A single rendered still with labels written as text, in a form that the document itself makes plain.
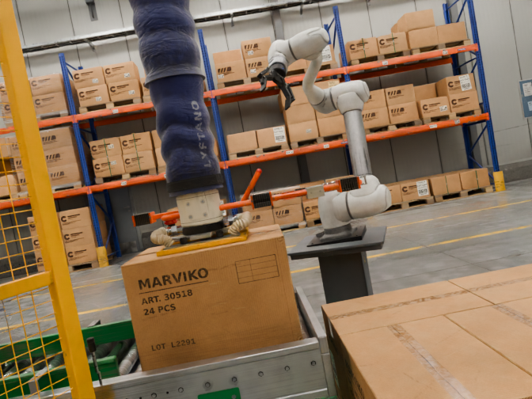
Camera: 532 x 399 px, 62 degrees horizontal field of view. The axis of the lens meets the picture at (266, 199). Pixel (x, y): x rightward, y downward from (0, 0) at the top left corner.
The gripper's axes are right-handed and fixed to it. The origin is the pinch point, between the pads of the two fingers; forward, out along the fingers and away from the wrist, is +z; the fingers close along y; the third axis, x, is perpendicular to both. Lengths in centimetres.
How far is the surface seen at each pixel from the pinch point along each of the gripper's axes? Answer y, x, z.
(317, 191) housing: -24.8, -0.9, 37.1
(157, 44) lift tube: 51, -7, 8
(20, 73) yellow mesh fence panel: 81, -18, 45
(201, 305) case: -4, -40, 80
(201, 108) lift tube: 26.1, -12.1, 18.7
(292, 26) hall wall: -253, -293, -801
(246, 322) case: -20, -33, 84
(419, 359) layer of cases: -50, 16, 101
